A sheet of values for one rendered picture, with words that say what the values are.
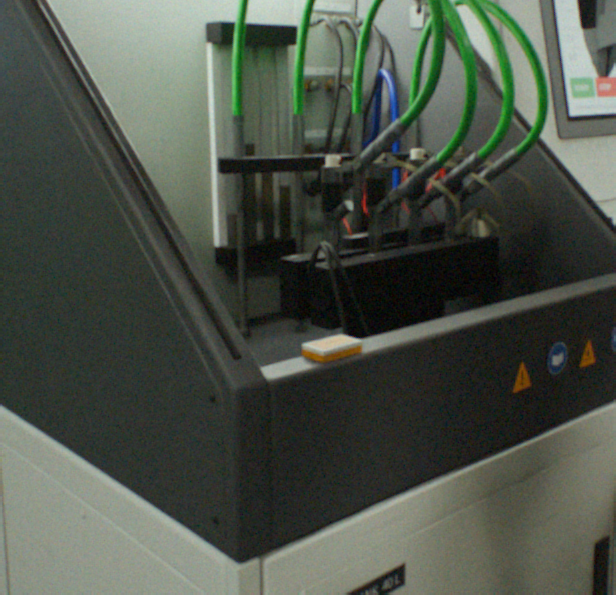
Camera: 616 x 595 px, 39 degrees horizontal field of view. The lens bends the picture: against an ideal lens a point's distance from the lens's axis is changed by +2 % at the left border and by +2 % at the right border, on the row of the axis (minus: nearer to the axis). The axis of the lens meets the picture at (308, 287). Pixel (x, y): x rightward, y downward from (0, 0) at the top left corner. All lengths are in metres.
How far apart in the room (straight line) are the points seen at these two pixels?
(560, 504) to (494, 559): 0.13
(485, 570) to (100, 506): 0.44
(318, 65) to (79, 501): 0.79
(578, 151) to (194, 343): 0.91
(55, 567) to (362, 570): 0.43
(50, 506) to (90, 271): 0.35
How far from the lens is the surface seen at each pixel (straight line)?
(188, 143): 1.30
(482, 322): 0.94
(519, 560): 1.12
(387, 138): 1.01
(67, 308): 0.96
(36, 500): 1.16
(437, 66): 0.96
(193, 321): 0.75
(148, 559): 0.93
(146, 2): 1.27
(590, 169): 1.53
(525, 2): 1.47
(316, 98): 1.44
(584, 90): 1.54
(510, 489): 1.06
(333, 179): 1.08
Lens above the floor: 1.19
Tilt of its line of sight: 13 degrees down
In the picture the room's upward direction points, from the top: 1 degrees counter-clockwise
